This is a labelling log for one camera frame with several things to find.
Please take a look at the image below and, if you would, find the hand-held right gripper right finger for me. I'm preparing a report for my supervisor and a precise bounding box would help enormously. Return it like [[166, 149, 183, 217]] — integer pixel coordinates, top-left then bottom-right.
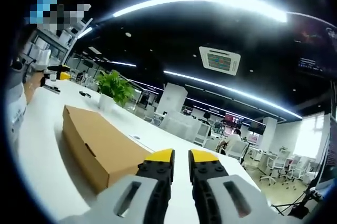
[[187, 149, 293, 224]]

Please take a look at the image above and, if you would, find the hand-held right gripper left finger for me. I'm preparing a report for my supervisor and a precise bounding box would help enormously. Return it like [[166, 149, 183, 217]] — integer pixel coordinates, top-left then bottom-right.
[[59, 148, 175, 224]]

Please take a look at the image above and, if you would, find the brown cardboard shoe box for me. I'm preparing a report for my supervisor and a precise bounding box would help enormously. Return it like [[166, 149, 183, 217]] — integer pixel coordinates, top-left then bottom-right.
[[62, 105, 153, 195]]

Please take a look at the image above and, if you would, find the white office chair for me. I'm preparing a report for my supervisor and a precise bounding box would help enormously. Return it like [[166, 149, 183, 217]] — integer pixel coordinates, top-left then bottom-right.
[[225, 139, 250, 163]]

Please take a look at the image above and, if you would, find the black tripod stand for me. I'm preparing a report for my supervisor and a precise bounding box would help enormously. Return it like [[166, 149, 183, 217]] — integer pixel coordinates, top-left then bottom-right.
[[271, 187, 321, 217]]

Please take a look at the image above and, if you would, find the white square pillar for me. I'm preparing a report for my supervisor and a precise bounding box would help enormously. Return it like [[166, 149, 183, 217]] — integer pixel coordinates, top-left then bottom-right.
[[155, 82, 189, 116]]

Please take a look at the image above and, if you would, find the white plant pot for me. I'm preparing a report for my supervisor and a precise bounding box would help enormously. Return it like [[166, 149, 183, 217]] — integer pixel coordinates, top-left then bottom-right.
[[98, 93, 115, 113]]

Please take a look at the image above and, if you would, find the green potted plant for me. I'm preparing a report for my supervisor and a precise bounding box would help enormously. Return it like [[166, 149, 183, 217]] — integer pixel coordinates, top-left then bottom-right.
[[96, 70, 135, 108]]

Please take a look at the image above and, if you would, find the ceiling air conditioner vent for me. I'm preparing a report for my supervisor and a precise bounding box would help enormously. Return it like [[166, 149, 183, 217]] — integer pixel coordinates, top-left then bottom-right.
[[199, 46, 242, 76]]

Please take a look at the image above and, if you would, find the yellow and black tool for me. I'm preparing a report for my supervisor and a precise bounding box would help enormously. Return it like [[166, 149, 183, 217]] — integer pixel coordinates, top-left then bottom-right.
[[47, 64, 72, 81]]

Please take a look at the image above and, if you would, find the white shelf unit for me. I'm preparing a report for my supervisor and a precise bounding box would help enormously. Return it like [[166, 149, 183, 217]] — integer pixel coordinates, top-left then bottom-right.
[[22, 17, 94, 71]]

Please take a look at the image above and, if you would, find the long ceiling light strip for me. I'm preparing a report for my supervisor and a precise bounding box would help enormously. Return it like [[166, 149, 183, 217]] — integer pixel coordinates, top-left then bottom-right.
[[112, 0, 288, 23]]

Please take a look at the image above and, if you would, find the wall screen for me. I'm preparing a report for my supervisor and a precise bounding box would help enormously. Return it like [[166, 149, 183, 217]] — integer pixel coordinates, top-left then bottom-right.
[[224, 112, 244, 127]]

